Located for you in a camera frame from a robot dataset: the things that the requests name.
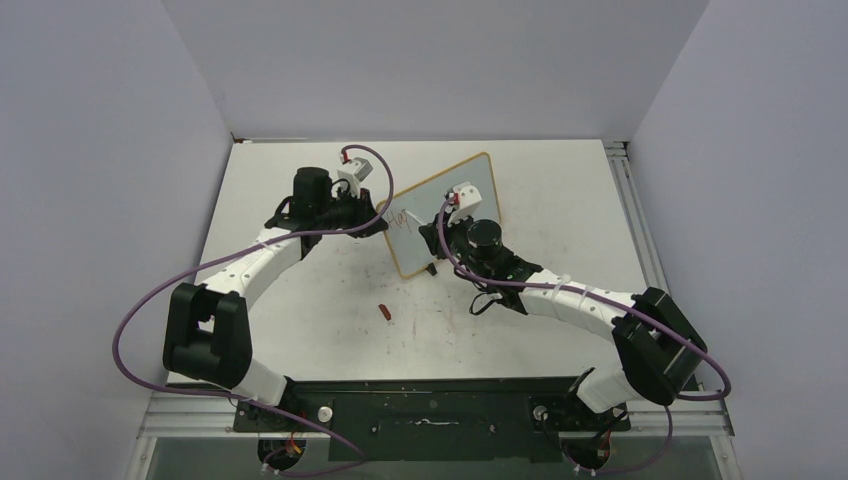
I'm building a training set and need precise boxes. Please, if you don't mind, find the yellow framed whiteboard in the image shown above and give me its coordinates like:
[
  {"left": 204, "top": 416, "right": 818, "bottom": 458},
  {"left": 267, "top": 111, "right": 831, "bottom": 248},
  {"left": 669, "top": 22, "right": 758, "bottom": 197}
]
[{"left": 376, "top": 151, "right": 503, "bottom": 280}]

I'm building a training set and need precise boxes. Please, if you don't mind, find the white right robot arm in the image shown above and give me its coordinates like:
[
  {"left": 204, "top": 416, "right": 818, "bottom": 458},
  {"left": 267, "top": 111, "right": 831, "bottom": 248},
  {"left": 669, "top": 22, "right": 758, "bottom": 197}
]
[{"left": 418, "top": 213, "right": 707, "bottom": 428}]

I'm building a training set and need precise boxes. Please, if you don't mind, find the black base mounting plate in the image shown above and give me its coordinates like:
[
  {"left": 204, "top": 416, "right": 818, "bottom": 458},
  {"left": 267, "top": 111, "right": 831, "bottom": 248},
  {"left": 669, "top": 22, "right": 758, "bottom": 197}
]
[{"left": 233, "top": 377, "right": 640, "bottom": 463}]

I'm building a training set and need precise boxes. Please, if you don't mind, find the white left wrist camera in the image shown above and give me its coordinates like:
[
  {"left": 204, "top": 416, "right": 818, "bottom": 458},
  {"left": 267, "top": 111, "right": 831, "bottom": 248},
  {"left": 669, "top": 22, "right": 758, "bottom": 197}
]
[{"left": 337, "top": 157, "right": 373, "bottom": 198}]

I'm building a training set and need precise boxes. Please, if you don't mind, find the aluminium rail right side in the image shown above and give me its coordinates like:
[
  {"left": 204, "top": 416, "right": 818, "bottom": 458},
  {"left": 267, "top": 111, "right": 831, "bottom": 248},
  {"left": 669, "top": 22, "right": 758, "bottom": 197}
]
[{"left": 603, "top": 141, "right": 669, "bottom": 292}]

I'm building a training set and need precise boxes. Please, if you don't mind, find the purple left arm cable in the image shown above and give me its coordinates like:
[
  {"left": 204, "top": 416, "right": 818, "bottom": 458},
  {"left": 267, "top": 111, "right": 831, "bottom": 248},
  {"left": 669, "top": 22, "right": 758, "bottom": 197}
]
[{"left": 111, "top": 144, "right": 397, "bottom": 480}]

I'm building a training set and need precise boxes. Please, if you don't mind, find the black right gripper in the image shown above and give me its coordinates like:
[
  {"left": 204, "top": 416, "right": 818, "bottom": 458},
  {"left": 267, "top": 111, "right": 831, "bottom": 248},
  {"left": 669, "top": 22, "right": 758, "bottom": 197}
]
[{"left": 422, "top": 206, "right": 492, "bottom": 283}]

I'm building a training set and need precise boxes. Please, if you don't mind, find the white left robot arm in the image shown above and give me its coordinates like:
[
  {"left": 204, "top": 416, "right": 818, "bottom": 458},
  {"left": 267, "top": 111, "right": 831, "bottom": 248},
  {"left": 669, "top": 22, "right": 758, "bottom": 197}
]
[{"left": 163, "top": 158, "right": 388, "bottom": 431}]

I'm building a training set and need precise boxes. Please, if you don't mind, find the aluminium rail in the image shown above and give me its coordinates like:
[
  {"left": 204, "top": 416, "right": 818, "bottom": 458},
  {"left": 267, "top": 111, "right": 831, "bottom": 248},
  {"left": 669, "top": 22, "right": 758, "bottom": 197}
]
[
  {"left": 138, "top": 393, "right": 733, "bottom": 439},
  {"left": 603, "top": 141, "right": 669, "bottom": 292}
]

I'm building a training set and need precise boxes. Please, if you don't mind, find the white red whiteboard marker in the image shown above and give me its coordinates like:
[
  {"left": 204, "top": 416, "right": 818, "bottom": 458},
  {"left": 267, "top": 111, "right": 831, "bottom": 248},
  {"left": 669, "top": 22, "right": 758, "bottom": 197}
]
[{"left": 404, "top": 209, "right": 428, "bottom": 226}]

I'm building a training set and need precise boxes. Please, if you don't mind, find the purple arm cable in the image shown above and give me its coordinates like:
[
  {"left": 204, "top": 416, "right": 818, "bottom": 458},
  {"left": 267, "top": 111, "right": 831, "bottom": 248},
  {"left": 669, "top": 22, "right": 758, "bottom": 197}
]
[
  {"left": 435, "top": 193, "right": 733, "bottom": 477},
  {"left": 111, "top": 144, "right": 397, "bottom": 480}
]

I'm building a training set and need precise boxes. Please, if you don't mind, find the aluminium rail front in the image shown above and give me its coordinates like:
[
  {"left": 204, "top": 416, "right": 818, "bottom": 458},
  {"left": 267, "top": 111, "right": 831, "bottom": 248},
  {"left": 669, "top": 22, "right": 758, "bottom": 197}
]
[{"left": 138, "top": 393, "right": 733, "bottom": 439}]

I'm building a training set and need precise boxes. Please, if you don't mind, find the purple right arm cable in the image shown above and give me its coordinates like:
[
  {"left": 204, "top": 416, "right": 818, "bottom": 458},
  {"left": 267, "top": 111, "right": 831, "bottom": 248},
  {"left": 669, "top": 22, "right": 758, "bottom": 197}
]
[{"left": 435, "top": 193, "right": 733, "bottom": 477}]

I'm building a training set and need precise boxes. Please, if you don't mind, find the red marker cap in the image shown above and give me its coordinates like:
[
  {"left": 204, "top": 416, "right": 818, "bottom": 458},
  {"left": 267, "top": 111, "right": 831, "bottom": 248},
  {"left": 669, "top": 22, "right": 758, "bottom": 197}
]
[{"left": 378, "top": 304, "right": 392, "bottom": 321}]

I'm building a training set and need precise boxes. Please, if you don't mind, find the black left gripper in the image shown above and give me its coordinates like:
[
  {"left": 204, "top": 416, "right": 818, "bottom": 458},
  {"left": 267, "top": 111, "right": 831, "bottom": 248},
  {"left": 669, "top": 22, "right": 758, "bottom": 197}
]
[{"left": 316, "top": 185, "right": 388, "bottom": 239}]

